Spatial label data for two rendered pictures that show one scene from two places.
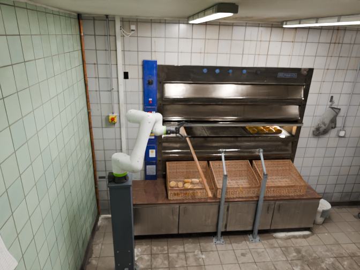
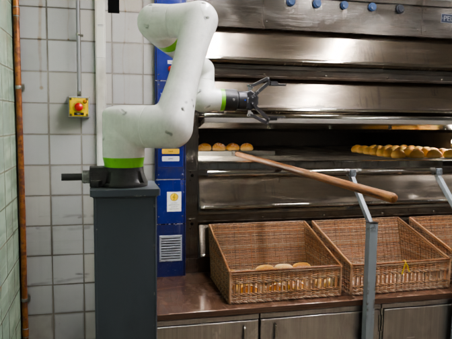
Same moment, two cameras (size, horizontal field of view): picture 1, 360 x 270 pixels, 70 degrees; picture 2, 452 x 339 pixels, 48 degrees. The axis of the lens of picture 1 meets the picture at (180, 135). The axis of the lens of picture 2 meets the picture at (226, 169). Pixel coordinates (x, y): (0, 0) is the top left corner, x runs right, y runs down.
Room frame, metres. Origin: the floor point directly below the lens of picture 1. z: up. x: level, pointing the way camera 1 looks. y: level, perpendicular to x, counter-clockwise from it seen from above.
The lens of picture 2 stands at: (0.40, 0.38, 1.41)
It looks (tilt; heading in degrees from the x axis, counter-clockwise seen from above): 6 degrees down; 353
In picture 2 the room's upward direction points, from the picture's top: 1 degrees clockwise
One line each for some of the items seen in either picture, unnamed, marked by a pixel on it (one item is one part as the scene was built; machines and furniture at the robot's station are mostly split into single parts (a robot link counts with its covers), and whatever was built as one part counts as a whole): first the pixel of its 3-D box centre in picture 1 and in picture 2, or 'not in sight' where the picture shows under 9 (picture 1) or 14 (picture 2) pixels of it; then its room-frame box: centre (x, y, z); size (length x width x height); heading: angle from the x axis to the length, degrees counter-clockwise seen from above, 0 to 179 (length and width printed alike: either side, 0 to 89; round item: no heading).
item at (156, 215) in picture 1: (221, 206); (354, 333); (2.89, -0.59, 0.29); 2.42 x 0.56 x 0.58; 97
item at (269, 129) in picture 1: (259, 124); (401, 151); (3.69, -1.19, 1.21); 0.61 x 0.48 x 0.06; 7
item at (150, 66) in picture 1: (150, 122); (154, 165); (3.99, 0.48, 1.07); 1.93 x 0.16 x 2.15; 7
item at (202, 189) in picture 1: (188, 179); (270, 257); (2.86, -0.13, 0.72); 0.56 x 0.49 x 0.28; 97
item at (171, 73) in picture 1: (236, 74); (356, 15); (3.22, -0.67, 1.99); 1.80 x 0.08 x 0.21; 97
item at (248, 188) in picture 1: (233, 178); (377, 251); (2.93, -0.71, 0.72); 0.56 x 0.49 x 0.28; 98
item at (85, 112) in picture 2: (113, 118); (79, 107); (2.98, 0.82, 1.46); 0.10 x 0.07 x 0.10; 97
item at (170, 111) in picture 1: (233, 111); (356, 97); (3.19, -0.67, 1.54); 1.79 x 0.11 x 0.19; 97
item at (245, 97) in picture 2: (175, 130); (247, 100); (2.55, 0.05, 1.49); 0.09 x 0.07 x 0.08; 97
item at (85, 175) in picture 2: (113, 176); (105, 175); (2.01, 0.58, 1.23); 0.26 x 0.15 x 0.06; 98
